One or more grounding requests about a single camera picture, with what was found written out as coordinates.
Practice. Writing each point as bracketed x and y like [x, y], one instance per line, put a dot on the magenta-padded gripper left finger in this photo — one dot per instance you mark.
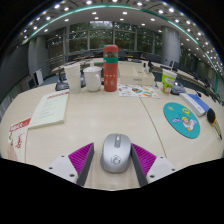
[63, 166]

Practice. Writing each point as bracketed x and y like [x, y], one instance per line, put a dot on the blue and white book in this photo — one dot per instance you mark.
[196, 104]

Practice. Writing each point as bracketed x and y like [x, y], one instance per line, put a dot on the white booklet with red title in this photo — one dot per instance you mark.
[50, 110]

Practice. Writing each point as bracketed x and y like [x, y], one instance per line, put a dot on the colourful sticker sheet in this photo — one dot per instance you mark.
[138, 90]

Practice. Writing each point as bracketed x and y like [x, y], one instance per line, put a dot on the black foam ball with orange band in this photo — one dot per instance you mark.
[212, 117]

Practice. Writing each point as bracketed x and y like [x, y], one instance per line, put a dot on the round teal cartoon mouse pad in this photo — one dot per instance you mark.
[180, 120]

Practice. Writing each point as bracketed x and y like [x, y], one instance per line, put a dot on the white lidded mug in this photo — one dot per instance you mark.
[92, 80]

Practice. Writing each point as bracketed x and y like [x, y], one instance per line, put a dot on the dark office chairs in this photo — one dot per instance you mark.
[133, 55]

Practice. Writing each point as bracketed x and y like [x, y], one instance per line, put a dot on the green white cup with straw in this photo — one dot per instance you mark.
[168, 81]

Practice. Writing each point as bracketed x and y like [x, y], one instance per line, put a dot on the red bottle with green band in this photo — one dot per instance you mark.
[110, 73]

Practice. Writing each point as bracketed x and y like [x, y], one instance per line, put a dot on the red and white leaflet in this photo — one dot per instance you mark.
[18, 140]

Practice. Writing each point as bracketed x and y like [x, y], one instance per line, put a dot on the silver computer mouse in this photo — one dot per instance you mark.
[115, 156]

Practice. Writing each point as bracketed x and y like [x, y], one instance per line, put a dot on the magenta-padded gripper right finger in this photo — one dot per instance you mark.
[160, 167]

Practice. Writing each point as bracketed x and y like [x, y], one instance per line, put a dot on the ceiling lights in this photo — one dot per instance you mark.
[123, 12]

